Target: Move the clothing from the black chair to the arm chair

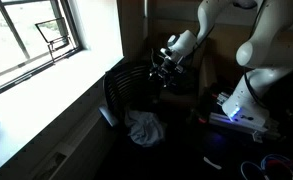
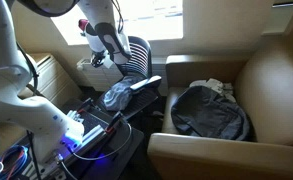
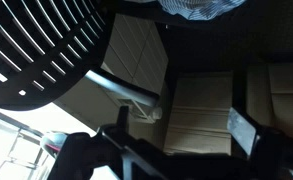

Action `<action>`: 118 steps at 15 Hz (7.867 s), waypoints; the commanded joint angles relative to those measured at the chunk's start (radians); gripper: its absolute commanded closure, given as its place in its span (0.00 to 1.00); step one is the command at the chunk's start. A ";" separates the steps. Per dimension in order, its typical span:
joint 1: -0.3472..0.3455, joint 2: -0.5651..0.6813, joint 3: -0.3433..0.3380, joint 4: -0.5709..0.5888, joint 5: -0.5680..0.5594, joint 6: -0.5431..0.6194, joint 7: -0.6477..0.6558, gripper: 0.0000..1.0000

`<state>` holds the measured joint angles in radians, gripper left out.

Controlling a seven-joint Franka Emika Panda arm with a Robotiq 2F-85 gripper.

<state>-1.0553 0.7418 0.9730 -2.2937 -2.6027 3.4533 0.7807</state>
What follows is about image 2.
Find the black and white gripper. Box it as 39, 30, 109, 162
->
90, 50, 113, 68

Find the light blue striped clothing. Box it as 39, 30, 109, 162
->
103, 76, 142, 111

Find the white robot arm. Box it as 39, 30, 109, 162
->
0, 0, 132, 164

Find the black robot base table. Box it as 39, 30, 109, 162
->
5, 96, 144, 180

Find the black mesh office chair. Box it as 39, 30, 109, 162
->
96, 35, 163, 122

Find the red and blue cap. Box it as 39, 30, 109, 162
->
78, 19, 89, 31

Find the dark grey garment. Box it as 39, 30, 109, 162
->
171, 86, 252, 141

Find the white crumpled cloth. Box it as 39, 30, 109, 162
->
190, 78, 236, 102

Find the white wall radiator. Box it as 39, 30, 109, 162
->
77, 59, 123, 91

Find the blue coiled cable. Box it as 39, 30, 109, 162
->
0, 144, 30, 180

